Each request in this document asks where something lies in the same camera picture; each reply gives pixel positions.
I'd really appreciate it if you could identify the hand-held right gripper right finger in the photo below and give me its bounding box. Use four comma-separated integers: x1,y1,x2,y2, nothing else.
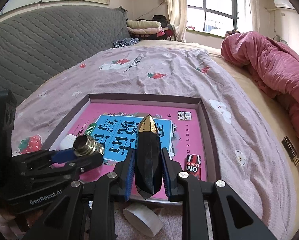
161,147,277,240

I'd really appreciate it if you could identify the white ribbed bottle cap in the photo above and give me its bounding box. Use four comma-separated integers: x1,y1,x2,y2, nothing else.
122,203,163,237

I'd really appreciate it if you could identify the stack of folded clothes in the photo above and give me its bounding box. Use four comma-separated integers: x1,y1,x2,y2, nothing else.
126,19,165,39

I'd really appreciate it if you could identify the cream curtain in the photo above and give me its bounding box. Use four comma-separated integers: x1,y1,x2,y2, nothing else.
166,0,188,42
238,0,255,33

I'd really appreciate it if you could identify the grey cardboard box tray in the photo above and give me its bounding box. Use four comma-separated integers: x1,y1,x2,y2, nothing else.
41,93,221,205

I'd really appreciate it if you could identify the black faceted gold-tipped pen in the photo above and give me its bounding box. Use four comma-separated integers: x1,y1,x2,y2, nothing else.
134,114,163,200

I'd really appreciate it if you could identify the pink book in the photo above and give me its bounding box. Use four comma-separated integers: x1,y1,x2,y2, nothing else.
49,102,208,200

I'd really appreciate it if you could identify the black mattress label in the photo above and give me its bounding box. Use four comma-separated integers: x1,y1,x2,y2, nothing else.
281,135,299,167

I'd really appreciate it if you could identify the white earbuds case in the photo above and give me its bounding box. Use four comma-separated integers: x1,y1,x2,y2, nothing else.
59,134,76,153

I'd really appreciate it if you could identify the brass threaded fitting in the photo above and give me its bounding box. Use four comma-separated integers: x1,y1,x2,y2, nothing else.
72,135,105,158

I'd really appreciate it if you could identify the grey quilted headboard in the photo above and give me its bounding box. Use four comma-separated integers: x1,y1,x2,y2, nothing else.
0,6,131,105

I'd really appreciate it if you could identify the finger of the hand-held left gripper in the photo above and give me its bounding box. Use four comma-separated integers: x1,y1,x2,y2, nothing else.
13,148,78,170
21,152,103,180

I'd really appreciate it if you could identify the white air conditioner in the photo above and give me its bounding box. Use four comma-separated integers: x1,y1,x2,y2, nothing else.
273,0,298,9

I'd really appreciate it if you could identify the pink comforter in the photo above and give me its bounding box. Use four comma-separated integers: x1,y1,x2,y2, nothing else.
221,31,299,179

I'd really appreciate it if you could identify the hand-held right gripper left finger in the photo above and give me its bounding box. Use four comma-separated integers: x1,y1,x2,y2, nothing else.
22,149,136,240

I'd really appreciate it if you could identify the dark clothes pile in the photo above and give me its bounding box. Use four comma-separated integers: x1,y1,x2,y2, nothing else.
137,15,176,40

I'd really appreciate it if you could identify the blue patterned cloth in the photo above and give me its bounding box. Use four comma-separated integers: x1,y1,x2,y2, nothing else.
112,38,140,48

